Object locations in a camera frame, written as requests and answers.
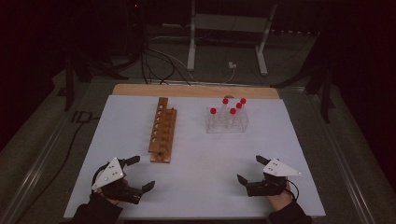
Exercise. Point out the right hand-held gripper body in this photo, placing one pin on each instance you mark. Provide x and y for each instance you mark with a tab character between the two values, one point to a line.
267	186

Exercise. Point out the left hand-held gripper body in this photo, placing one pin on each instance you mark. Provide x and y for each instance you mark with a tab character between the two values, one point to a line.
109	175

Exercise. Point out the wooden test tube rack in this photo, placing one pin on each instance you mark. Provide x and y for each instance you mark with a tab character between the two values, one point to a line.
162	133

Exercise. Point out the clear plastic test tube rack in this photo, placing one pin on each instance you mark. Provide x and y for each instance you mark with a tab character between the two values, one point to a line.
227	126

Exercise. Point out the person's right hand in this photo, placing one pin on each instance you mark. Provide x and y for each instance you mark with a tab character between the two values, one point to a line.
280	200

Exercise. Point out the person's left hand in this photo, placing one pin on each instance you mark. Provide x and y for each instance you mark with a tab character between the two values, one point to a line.
113	201

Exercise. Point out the white table mat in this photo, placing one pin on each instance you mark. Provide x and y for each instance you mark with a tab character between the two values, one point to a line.
199	177

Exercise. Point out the black stand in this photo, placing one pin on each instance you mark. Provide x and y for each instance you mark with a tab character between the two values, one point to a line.
69	84
326	93

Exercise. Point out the white plug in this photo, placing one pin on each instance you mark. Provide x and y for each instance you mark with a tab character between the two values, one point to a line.
232	65

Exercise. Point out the grey metal stand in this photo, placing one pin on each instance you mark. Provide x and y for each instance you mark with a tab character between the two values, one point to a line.
191	46

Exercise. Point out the metal floor rail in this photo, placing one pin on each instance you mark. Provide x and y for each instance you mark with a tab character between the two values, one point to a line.
351	186
34	177

